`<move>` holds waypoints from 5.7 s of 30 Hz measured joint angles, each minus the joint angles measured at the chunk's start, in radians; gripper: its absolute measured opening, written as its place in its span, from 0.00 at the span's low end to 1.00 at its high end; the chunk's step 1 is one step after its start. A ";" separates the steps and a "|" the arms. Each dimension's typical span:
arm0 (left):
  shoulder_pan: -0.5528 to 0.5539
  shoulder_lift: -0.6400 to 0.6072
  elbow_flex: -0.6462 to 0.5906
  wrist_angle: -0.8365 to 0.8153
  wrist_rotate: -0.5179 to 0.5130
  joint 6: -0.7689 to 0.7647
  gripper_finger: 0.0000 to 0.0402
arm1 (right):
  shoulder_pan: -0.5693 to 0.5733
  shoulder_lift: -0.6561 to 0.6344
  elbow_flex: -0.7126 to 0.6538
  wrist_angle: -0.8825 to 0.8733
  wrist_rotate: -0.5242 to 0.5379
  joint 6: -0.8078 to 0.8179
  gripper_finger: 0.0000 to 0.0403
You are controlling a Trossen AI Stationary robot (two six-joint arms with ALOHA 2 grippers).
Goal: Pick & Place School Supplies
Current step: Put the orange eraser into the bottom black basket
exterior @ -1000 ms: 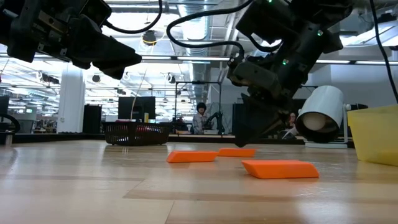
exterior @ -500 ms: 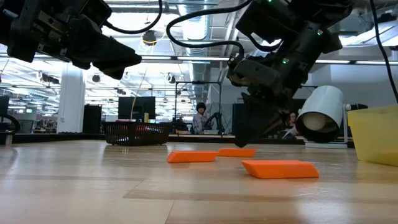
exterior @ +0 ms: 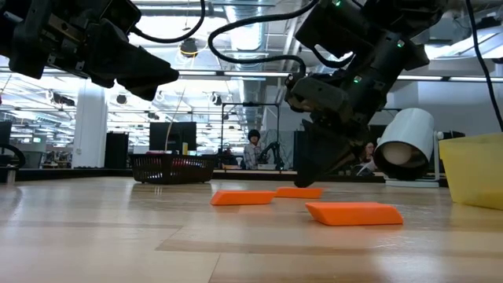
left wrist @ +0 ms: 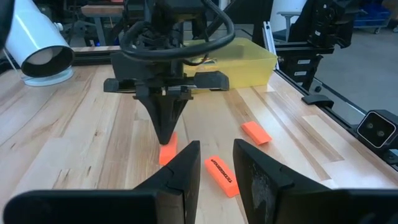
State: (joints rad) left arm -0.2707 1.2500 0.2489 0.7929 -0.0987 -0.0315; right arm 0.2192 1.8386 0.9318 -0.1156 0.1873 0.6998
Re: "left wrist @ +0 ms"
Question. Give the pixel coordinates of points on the orange eraser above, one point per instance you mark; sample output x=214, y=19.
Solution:
x=168, y=154
x=222, y=175
x=256, y=133

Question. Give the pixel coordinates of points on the black camera module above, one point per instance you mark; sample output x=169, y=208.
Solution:
x=376, y=129

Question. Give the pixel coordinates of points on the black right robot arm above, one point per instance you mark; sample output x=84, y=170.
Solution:
x=323, y=25

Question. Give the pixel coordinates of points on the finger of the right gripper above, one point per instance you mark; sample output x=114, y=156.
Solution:
x=157, y=115
x=177, y=115

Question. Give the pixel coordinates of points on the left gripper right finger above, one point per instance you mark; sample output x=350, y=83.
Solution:
x=280, y=199

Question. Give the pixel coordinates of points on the wooden background table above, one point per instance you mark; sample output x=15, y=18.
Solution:
x=102, y=11

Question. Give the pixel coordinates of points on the blue cart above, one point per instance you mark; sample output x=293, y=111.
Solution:
x=371, y=15

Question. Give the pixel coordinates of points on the white cylinder lamp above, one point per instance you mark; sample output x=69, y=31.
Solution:
x=34, y=40

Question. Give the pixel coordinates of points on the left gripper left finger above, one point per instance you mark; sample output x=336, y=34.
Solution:
x=130, y=205

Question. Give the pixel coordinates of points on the translucent yellow plastic bin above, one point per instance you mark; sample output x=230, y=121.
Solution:
x=248, y=65

